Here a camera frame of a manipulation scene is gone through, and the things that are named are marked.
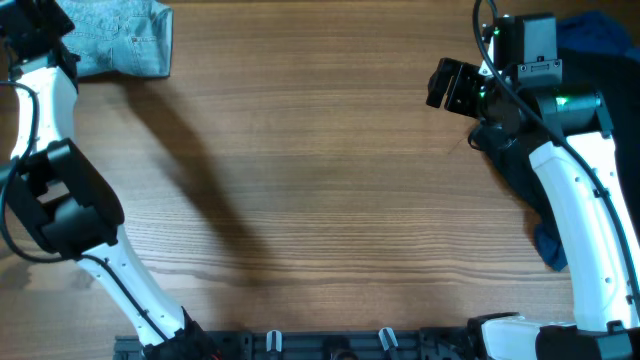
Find light blue denim shorts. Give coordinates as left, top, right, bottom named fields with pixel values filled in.
left=58, top=0, right=174, bottom=78

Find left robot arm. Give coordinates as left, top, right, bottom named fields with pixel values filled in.
left=1, top=1, right=221, bottom=359

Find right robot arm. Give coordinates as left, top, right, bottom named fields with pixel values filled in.
left=426, top=14, right=639, bottom=359

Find dark blue garment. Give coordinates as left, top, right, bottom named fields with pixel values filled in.
left=532, top=10, right=640, bottom=273

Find black garment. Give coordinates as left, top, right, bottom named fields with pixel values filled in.
left=471, top=48, right=639, bottom=244

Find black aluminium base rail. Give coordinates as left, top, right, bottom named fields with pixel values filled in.
left=112, top=325, right=559, bottom=360

